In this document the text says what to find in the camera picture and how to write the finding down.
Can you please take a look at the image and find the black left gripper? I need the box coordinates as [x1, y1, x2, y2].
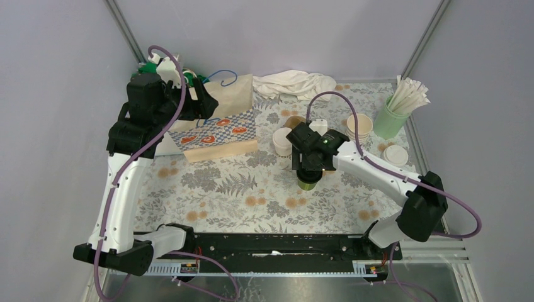
[154, 77, 219, 128]

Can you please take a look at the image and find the white coffee lid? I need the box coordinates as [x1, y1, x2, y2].
[272, 127, 292, 153]

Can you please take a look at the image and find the green paper coffee cup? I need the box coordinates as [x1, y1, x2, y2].
[297, 177, 320, 191]

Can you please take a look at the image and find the blue checkered paper bag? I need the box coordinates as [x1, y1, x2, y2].
[156, 74, 258, 163]

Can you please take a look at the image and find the stack of black paper cups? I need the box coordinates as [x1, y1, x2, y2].
[345, 113, 373, 144]

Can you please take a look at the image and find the black coffee lid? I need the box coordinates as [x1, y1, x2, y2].
[296, 169, 323, 179]

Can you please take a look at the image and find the white paper coffee cup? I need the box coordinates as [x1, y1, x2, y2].
[275, 150, 292, 159]

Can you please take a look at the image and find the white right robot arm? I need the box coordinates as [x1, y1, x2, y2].
[286, 122, 448, 259]

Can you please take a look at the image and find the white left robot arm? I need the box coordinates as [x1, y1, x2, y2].
[73, 73, 219, 276]

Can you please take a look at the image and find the stack of brown cup carriers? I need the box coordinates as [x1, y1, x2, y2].
[283, 116, 306, 129]

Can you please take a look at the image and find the green cloth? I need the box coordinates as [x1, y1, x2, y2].
[130, 62, 210, 84]

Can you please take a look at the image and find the floral tablecloth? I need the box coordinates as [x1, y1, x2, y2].
[134, 96, 400, 234]

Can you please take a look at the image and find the white cloth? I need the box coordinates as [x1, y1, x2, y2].
[252, 70, 337, 101]

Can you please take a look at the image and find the green straw holder cup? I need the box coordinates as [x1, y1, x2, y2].
[373, 96, 411, 140]

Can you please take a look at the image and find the stack of white lids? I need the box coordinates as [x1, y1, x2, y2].
[381, 145, 409, 168]

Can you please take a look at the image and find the bundle of white wrapped straws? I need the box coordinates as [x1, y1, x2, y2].
[385, 75, 431, 115]

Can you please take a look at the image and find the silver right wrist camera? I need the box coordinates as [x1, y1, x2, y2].
[309, 119, 328, 136]

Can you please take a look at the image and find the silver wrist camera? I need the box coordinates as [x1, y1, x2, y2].
[309, 119, 328, 136]
[147, 54, 181, 89]

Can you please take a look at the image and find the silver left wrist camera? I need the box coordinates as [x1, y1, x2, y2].
[147, 54, 181, 89]

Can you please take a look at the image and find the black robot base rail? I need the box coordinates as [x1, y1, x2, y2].
[183, 233, 402, 274]

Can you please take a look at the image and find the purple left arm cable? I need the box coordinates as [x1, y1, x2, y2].
[93, 45, 241, 302]

